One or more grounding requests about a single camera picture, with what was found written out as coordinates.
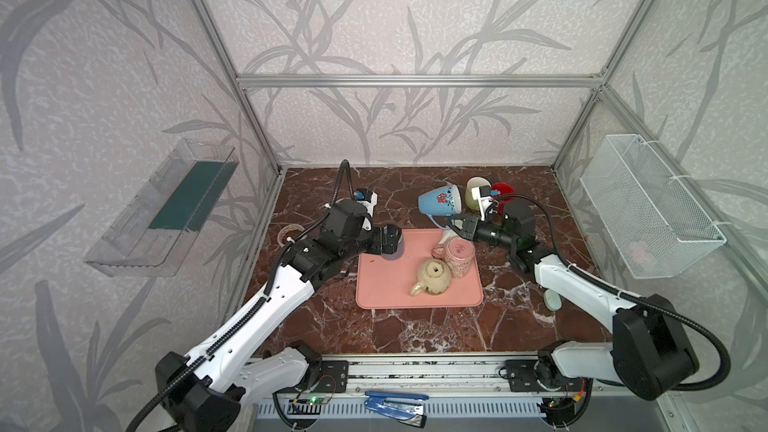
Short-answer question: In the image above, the pink patterned mug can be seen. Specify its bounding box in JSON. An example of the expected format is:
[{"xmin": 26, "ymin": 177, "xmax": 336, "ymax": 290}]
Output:
[{"xmin": 432, "ymin": 237, "xmax": 475, "ymax": 279}]

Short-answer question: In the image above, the blue mug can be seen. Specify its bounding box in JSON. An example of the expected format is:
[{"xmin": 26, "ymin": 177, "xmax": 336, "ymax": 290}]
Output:
[{"xmin": 418, "ymin": 184, "xmax": 462, "ymax": 218}]

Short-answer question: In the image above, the light green mug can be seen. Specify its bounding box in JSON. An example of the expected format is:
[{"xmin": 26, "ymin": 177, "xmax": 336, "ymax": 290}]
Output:
[{"xmin": 464, "ymin": 176, "xmax": 490, "ymax": 212}]

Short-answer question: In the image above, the red mug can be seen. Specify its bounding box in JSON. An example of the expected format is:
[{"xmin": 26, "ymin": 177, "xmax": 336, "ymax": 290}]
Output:
[{"xmin": 491, "ymin": 183, "xmax": 515, "ymax": 200}]

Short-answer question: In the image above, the pink tray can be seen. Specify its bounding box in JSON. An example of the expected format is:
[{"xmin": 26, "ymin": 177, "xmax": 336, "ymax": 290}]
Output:
[{"xmin": 356, "ymin": 229, "xmax": 484, "ymax": 310}]

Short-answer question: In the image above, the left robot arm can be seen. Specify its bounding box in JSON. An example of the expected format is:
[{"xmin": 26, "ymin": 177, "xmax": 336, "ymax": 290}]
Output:
[{"xmin": 127, "ymin": 189, "xmax": 402, "ymax": 431}]

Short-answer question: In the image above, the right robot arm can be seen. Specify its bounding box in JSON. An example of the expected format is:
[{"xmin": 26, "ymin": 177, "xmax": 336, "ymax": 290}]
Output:
[{"xmin": 446, "ymin": 194, "xmax": 732, "ymax": 401}]

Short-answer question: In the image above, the white mug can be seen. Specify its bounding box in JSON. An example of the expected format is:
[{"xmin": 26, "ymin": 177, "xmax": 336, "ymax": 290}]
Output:
[{"xmin": 438, "ymin": 230, "xmax": 458, "ymax": 244}]

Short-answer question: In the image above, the purple mug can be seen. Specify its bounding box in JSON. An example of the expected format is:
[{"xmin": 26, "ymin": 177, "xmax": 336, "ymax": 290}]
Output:
[{"xmin": 381, "ymin": 234, "xmax": 404, "ymax": 261}]

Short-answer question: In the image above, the tape roll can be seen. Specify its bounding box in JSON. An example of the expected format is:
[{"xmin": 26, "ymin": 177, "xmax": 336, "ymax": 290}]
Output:
[{"xmin": 277, "ymin": 224, "xmax": 305, "ymax": 246}]

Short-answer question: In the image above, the small green object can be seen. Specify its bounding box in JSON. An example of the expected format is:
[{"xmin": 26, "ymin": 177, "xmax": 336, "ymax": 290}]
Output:
[{"xmin": 543, "ymin": 289, "xmax": 563, "ymax": 312}]

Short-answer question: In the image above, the blue stapler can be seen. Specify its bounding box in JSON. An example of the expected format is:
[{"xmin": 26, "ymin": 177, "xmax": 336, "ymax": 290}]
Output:
[{"xmin": 364, "ymin": 391, "xmax": 429, "ymax": 429}]

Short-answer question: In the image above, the white wire basket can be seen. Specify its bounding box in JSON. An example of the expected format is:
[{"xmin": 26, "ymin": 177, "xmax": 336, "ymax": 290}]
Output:
[{"xmin": 581, "ymin": 134, "xmax": 727, "ymax": 280}]

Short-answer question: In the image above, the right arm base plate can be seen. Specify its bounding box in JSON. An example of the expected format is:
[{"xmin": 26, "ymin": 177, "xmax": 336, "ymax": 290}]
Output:
[{"xmin": 499, "ymin": 359, "xmax": 582, "ymax": 394}]

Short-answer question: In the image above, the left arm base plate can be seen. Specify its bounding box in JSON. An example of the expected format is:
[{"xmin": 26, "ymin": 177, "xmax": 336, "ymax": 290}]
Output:
[{"xmin": 307, "ymin": 360, "xmax": 350, "ymax": 394}]

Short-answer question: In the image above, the clear plastic wall bin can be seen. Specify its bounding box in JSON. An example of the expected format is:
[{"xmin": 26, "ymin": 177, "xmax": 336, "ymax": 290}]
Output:
[{"xmin": 84, "ymin": 139, "xmax": 239, "ymax": 278}]

